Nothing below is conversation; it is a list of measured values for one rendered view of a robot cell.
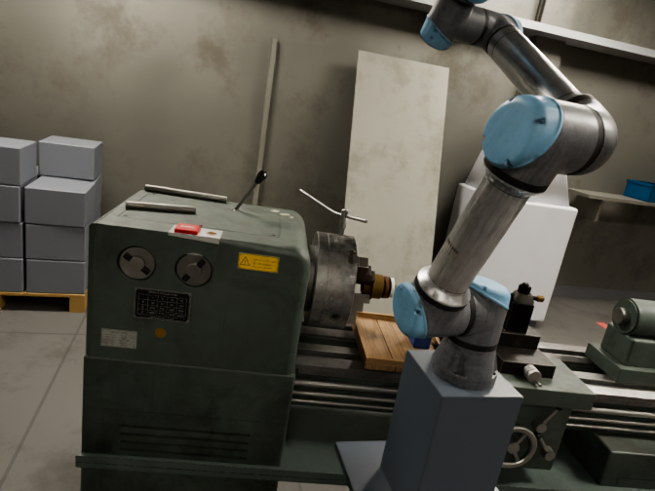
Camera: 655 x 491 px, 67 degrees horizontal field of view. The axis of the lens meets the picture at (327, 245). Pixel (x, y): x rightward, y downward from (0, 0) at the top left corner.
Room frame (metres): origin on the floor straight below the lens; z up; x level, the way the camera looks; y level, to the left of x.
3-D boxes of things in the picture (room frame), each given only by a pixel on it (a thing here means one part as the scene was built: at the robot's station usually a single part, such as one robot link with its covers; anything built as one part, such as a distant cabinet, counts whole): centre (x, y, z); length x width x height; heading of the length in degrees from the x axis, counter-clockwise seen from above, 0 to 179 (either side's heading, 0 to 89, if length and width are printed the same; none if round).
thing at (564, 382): (1.62, -0.71, 0.89); 0.53 x 0.30 x 0.06; 8
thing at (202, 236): (1.29, 0.36, 1.23); 0.13 x 0.08 x 0.06; 98
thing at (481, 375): (1.04, -0.36, 1.15); 0.15 x 0.15 x 0.10
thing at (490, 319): (1.04, -0.35, 1.27); 0.13 x 0.12 x 0.14; 116
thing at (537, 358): (1.63, -0.66, 0.95); 0.43 x 0.18 x 0.04; 8
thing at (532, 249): (4.42, -1.57, 0.80); 0.83 x 0.73 x 1.61; 106
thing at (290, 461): (1.61, -0.38, 0.53); 2.10 x 0.60 x 0.02; 98
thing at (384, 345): (1.60, -0.30, 0.88); 0.36 x 0.30 x 0.04; 8
